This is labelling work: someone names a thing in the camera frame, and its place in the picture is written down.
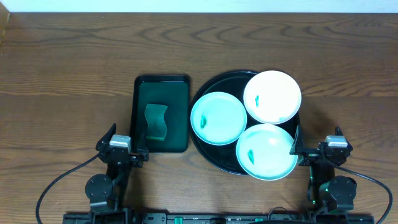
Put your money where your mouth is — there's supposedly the green plate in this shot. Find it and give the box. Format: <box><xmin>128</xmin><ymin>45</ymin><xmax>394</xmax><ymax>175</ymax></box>
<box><xmin>190</xmin><ymin>91</ymin><xmax>247</xmax><ymax>146</ymax></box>
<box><xmin>236</xmin><ymin>124</ymin><xmax>298</xmax><ymax>181</ymax></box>

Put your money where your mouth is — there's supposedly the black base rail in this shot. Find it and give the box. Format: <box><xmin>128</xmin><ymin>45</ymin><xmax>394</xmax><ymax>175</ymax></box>
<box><xmin>62</xmin><ymin>212</ymin><xmax>375</xmax><ymax>224</ymax></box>

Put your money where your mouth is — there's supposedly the black round tray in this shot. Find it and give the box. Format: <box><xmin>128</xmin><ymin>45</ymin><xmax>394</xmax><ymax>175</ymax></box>
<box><xmin>190</xmin><ymin>70</ymin><xmax>300</xmax><ymax>175</ymax></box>

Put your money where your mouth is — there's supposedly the green scrubbing sponge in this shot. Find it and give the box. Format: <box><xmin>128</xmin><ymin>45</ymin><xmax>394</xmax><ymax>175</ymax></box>
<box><xmin>144</xmin><ymin>104</ymin><xmax>168</xmax><ymax>141</ymax></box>

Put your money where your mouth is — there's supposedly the black rectangular tray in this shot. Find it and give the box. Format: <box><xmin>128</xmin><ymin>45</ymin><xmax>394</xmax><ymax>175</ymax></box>
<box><xmin>129</xmin><ymin>75</ymin><xmax>190</xmax><ymax>153</ymax></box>

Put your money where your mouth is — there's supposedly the white plate top right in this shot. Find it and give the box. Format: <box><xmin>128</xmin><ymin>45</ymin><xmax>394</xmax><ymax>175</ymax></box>
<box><xmin>243</xmin><ymin>70</ymin><xmax>302</xmax><ymax>124</ymax></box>

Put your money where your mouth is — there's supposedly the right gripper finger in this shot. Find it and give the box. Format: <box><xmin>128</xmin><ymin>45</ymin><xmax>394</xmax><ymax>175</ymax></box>
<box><xmin>335</xmin><ymin>126</ymin><xmax>353</xmax><ymax>151</ymax></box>
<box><xmin>289</xmin><ymin>125</ymin><xmax>304</xmax><ymax>155</ymax></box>

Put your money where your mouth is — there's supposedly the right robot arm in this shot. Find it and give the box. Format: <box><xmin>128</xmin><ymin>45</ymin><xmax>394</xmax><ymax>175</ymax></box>
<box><xmin>290</xmin><ymin>126</ymin><xmax>357</xmax><ymax>213</ymax></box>

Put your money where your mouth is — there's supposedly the green plate bottom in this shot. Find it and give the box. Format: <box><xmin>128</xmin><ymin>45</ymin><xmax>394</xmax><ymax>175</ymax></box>
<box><xmin>236</xmin><ymin>124</ymin><xmax>298</xmax><ymax>181</ymax></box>

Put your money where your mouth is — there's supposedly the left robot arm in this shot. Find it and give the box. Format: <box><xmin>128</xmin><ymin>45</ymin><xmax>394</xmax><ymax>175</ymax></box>
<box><xmin>85</xmin><ymin>124</ymin><xmax>149</xmax><ymax>213</ymax></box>

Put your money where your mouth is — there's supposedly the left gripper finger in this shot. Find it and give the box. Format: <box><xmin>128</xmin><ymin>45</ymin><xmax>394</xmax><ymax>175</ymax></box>
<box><xmin>95</xmin><ymin>123</ymin><xmax>116</xmax><ymax>151</ymax></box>
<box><xmin>137</xmin><ymin>130</ymin><xmax>149</xmax><ymax>161</ymax></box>

